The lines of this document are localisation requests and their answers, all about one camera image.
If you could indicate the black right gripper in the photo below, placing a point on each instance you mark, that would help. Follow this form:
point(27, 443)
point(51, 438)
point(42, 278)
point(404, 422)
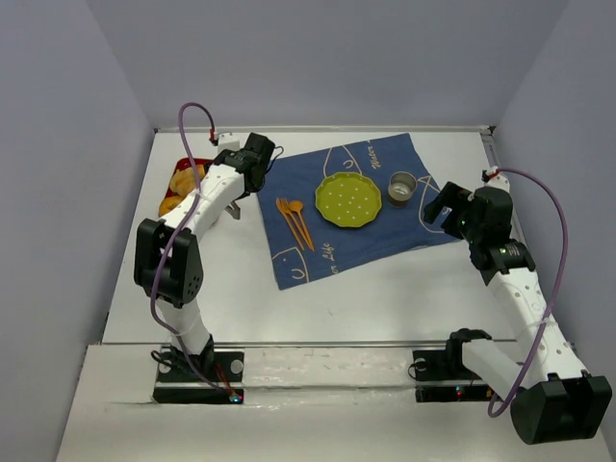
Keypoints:
point(452, 207)

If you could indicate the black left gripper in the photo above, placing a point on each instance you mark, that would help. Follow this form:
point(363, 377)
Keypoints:
point(236, 210)

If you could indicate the metal tongs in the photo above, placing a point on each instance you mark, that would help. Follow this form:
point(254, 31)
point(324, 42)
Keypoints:
point(234, 210)

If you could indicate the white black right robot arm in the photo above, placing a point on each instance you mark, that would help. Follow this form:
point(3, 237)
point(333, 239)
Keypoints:
point(551, 397)

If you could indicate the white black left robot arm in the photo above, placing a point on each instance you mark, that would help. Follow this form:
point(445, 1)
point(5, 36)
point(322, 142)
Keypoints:
point(168, 265)

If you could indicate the steel cup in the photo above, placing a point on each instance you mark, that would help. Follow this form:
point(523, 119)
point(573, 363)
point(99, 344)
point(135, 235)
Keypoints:
point(401, 188)

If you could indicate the orange plastic fork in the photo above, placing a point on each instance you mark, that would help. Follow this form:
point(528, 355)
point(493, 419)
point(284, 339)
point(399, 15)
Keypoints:
point(287, 219)

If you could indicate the orange plastic spoon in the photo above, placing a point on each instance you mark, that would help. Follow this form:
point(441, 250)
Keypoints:
point(296, 206)

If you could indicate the blue fish-print placemat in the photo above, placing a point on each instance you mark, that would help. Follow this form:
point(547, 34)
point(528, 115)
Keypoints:
point(395, 229)

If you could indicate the green polka-dot plate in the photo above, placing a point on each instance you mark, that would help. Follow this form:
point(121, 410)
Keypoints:
point(348, 199)

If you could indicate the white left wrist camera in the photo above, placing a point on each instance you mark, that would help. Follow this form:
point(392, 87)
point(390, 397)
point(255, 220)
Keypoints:
point(227, 141)

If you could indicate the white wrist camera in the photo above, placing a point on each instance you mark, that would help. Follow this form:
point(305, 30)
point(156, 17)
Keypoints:
point(493, 178)
point(227, 141)

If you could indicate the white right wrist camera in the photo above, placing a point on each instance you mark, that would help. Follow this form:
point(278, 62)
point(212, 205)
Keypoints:
point(493, 178)

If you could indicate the yellow ring donut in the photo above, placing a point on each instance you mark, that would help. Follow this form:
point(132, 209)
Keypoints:
point(168, 204)

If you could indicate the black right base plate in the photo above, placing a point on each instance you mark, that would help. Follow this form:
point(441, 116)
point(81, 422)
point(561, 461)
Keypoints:
point(436, 381)

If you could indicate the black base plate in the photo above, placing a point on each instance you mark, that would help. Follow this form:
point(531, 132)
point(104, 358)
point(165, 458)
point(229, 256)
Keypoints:
point(176, 382)
point(436, 381)

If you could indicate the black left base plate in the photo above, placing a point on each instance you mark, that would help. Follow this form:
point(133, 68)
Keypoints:
point(176, 382)

